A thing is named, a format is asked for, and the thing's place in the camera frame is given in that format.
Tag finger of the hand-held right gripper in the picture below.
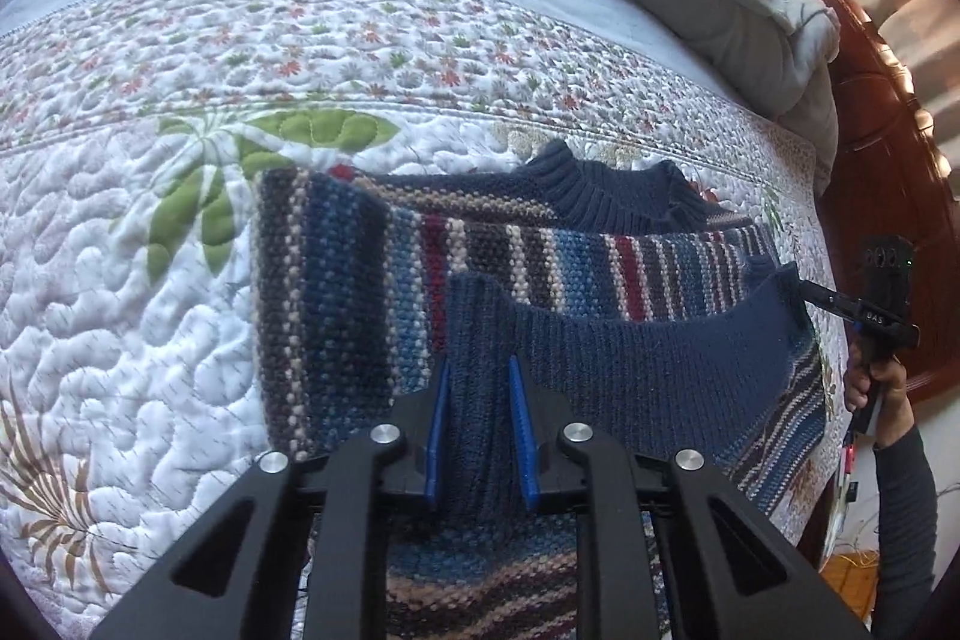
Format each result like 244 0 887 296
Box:
780 269 865 320

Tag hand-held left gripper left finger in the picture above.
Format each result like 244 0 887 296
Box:
90 359 455 640

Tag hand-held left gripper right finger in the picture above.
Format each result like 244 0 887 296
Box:
508 355 875 640

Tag striped blue knit sweater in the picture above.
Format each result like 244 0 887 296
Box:
253 141 830 640

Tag person's right forearm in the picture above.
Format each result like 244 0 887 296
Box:
872 421 940 640

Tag person's right hand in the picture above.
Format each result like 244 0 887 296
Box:
844 344 914 450

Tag dark wooden headboard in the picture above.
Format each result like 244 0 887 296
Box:
724 0 960 402

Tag grey pillow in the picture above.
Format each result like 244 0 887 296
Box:
776 56 841 197

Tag floral quilted blanket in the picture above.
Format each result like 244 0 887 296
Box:
0 0 835 640

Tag power strip with red switch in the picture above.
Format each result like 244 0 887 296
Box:
840 436 863 507

